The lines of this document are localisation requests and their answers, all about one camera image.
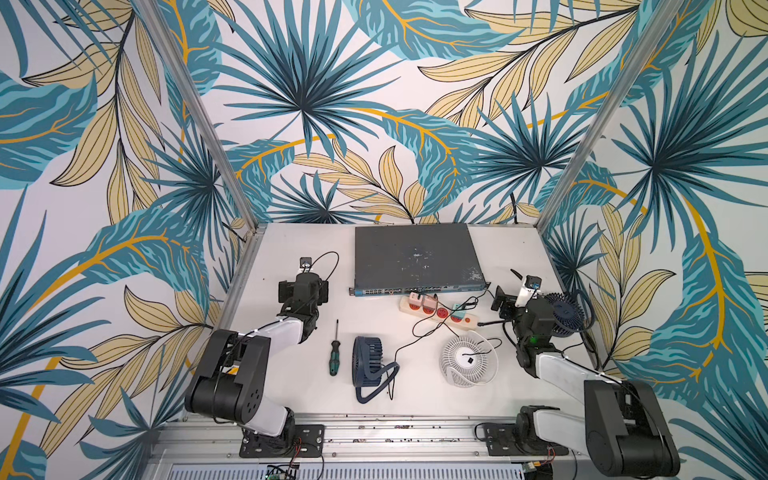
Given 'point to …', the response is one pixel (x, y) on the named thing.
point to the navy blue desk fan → (369, 372)
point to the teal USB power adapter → (458, 311)
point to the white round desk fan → (468, 360)
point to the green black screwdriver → (335, 355)
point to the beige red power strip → (439, 314)
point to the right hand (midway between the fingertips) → (497, 288)
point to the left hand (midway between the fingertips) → (302, 283)
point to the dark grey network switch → (416, 259)
